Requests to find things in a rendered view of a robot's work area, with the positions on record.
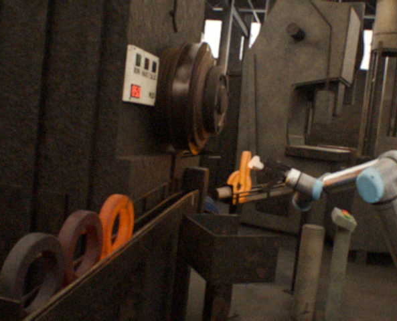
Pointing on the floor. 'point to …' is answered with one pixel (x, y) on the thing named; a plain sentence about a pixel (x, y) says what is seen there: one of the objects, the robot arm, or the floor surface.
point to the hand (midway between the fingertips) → (246, 164)
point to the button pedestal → (337, 267)
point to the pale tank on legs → (385, 23)
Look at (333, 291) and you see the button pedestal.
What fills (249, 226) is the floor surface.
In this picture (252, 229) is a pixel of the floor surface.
